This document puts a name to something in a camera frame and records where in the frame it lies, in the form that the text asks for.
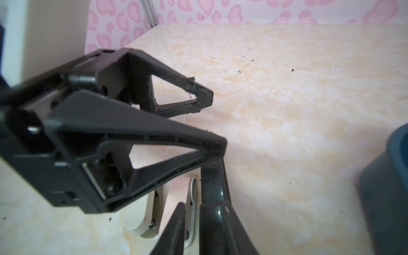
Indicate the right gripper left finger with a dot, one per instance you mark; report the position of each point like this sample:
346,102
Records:
171,241

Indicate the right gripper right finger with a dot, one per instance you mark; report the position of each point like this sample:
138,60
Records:
239,232

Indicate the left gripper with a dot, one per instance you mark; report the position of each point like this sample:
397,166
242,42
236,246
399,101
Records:
44,138

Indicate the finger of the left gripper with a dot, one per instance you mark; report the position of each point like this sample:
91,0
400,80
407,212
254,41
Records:
159,89
143,153

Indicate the black stapler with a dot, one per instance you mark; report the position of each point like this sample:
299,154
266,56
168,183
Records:
216,224

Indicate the pink small stapler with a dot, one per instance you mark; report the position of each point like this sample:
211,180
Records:
191,212

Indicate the beige small stapler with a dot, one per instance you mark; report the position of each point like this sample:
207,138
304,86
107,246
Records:
143,217

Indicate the teal plastic tray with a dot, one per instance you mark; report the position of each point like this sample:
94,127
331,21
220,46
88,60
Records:
383,190

